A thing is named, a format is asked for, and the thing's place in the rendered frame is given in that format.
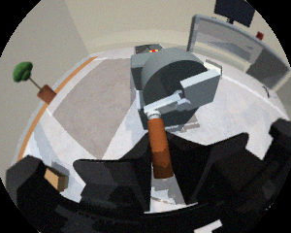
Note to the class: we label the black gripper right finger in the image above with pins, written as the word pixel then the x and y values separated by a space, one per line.
pixel 192 162

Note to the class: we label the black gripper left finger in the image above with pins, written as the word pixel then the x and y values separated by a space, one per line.
pixel 133 169

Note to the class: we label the small tan block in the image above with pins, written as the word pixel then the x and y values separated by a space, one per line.
pixel 57 179

